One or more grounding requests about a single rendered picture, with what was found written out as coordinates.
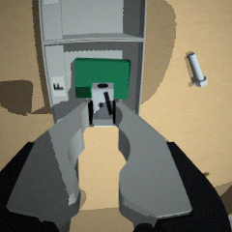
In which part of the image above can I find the green rectangular block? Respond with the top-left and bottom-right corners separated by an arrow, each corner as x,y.
74,58 -> 131,100

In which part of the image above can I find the grey metal bolt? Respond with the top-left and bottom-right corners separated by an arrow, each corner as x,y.
188,53 -> 208,87

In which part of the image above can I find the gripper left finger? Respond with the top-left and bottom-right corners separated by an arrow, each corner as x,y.
0,99 -> 94,232

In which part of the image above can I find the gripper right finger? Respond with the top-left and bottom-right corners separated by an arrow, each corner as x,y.
113,99 -> 232,232

